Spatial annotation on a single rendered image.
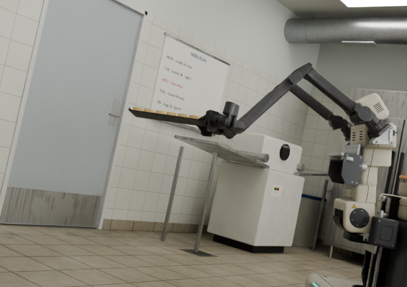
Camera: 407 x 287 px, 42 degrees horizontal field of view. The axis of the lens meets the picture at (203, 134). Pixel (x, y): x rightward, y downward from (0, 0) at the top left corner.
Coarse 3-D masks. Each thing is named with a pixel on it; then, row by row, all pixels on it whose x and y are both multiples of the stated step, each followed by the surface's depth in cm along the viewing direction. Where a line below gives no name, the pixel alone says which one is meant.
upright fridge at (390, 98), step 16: (352, 96) 649; (384, 96) 625; (400, 96) 614; (400, 112) 611; (400, 128) 603; (400, 144) 604; (400, 160) 593; (384, 176) 605; (336, 192) 636; (384, 192) 602; (336, 240) 626; (352, 256) 691
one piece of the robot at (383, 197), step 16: (384, 208) 292; (400, 208) 280; (400, 224) 276; (400, 240) 272; (368, 256) 298; (384, 256) 282; (400, 256) 269; (368, 272) 292; (384, 272) 282; (400, 272) 265
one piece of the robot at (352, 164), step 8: (352, 152) 287; (336, 160) 296; (344, 160) 277; (352, 160) 277; (360, 160) 277; (336, 168) 302; (344, 168) 277; (352, 168) 277; (360, 168) 277; (336, 176) 302; (344, 176) 276; (352, 176) 277; (352, 184) 276
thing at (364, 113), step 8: (304, 72) 265; (312, 72) 266; (312, 80) 267; (320, 80) 267; (320, 88) 268; (328, 88) 267; (336, 88) 268; (328, 96) 269; (336, 96) 267; (344, 96) 267; (344, 104) 267; (352, 104) 267; (360, 112) 264; (368, 112) 265; (352, 120) 271
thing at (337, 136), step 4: (340, 128) 737; (336, 132) 740; (340, 132) 737; (336, 136) 739; (340, 136) 736; (332, 140) 742; (336, 140) 738; (340, 140) 734; (332, 144) 741; (336, 144) 737; (340, 144) 734; (332, 148) 740; (336, 148) 736; (332, 152) 739; (336, 152) 735; (328, 160) 740; (328, 164) 739; (328, 168) 738; (328, 176) 736; (328, 180) 735; (324, 184) 738; (328, 184) 734; (332, 184) 731; (328, 188) 733; (332, 188) 730
